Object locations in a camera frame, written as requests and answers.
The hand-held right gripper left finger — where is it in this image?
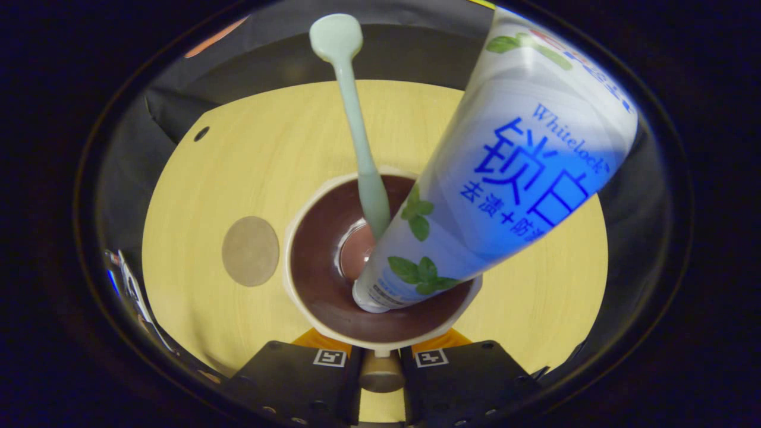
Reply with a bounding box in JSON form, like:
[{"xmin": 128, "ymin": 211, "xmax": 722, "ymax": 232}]
[{"xmin": 223, "ymin": 327, "xmax": 363, "ymax": 427}]

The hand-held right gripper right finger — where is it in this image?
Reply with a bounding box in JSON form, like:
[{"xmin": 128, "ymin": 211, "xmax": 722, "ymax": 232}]
[{"xmin": 400, "ymin": 328, "xmax": 545, "ymax": 427}]

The beige cup with brown inside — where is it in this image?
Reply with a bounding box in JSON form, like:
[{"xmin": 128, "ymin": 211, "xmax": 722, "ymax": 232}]
[{"xmin": 283, "ymin": 166, "xmax": 483, "ymax": 393}]

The round brown coaster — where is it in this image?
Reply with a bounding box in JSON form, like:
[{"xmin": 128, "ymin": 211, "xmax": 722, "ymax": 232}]
[{"xmin": 222, "ymin": 216, "xmax": 280, "ymax": 288}]

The white toothpaste tube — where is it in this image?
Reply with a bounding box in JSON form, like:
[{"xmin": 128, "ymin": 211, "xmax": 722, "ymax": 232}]
[{"xmin": 352, "ymin": 6, "xmax": 640, "ymax": 314}]

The pale green toothbrush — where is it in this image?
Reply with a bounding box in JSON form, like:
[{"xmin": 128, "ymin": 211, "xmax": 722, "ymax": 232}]
[{"xmin": 309, "ymin": 13, "xmax": 391, "ymax": 241}]

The wooden desktop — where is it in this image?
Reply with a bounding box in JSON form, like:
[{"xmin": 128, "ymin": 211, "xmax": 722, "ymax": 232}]
[{"xmin": 141, "ymin": 79, "xmax": 609, "ymax": 423}]

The black backdrop cloth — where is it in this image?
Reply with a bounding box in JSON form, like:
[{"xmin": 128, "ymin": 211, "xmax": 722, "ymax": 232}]
[{"xmin": 95, "ymin": 0, "xmax": 675, "ymax": 381}]

